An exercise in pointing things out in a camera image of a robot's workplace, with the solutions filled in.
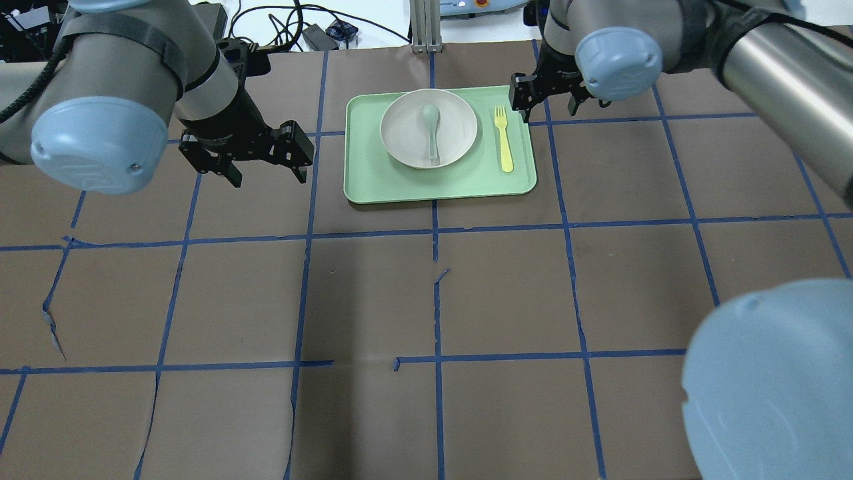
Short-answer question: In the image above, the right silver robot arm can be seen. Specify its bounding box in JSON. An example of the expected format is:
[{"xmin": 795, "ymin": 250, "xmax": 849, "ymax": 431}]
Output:
[{"xmin": 510, "ymin": 1, "xmax": 851, "ymax": 479}]

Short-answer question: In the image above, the light green plastic tray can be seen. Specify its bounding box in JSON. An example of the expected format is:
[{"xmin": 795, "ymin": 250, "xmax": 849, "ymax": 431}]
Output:
[{"xmin": 343, "ymin": 86, "xmax": 537, "ymax": 204}]

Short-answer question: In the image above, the aluminium frame post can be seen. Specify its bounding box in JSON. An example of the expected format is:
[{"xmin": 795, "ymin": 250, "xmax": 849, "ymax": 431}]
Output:
[{"xmin": 409, "ymin": 0, "xmax": 444, "ymax": 54}]

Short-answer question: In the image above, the white round plate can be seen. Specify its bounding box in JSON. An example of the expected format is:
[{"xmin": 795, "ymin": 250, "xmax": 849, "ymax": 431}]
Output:
[{"xmin": 380, "ymin": 89, "xmax": 479, "ymax": 170}]

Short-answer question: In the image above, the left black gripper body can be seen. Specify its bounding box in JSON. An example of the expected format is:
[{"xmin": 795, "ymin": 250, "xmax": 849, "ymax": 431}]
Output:
[{"xmin": 179, "ymin": 90, "xmax": 297, "ymax": 164}]

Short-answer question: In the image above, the pale green plastic spoon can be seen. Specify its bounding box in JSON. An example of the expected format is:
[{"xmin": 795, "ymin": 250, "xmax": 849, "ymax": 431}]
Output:
[{"xmin": 421, "ymin": 104, "xmax": 440, "ymax": 166}]

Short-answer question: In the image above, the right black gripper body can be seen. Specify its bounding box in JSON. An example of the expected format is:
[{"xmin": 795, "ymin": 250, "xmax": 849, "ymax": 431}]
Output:
[{"xmin": 530, "ymin": 43, "xmax": 594, "ymax": 101}]

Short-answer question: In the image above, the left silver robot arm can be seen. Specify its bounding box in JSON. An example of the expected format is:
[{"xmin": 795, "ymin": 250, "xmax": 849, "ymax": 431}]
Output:
[{"xmin": 2, "ymin": 1, "xmax": 315, "ymax": 195}]

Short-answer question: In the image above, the yellow plastic fork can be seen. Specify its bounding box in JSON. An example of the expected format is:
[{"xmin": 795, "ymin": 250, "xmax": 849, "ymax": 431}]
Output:
[{"xmin": 493, "ymin": 105, "xmax": 514, "ymax": 173}]

